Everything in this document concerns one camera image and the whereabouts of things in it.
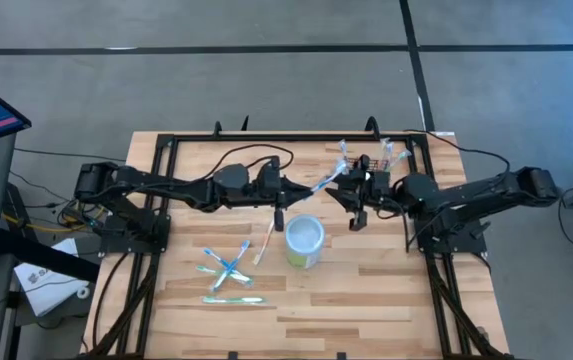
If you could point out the white toothbrush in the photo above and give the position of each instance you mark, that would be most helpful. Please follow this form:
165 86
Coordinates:
402 155

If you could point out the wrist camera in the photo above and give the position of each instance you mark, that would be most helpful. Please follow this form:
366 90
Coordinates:
273 165
363 164

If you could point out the black beam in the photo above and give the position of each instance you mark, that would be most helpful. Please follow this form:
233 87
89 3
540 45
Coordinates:
46 255

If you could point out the yellow toothbrush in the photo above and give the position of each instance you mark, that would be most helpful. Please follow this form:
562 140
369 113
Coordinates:
385 150

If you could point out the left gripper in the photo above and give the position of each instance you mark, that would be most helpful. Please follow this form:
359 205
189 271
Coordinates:
271 187

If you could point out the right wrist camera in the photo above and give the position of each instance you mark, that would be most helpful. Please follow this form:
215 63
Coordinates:
363 164

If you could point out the black aluminium frame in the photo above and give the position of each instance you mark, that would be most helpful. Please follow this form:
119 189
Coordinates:
291 136

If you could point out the green toothbrush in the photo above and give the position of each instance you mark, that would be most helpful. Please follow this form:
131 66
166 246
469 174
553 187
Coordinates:
231 300
206 270

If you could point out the white label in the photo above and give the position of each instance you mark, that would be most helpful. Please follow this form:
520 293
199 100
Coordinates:
445 133

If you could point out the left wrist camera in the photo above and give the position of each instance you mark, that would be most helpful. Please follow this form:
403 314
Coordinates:
273 165

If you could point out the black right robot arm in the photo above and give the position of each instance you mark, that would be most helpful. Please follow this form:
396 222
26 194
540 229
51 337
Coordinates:
491 187

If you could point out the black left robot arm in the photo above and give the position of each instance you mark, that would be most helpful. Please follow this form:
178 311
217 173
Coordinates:
166 187

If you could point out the white paper box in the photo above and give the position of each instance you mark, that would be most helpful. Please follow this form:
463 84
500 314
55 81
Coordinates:
51 290

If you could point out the white tape roll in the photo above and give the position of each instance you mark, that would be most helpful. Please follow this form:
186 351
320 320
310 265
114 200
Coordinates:
78 292

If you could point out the green white wipes canister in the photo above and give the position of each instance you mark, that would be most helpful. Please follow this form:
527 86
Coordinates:
305 235

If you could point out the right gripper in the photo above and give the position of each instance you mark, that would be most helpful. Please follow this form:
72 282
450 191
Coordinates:
378 187

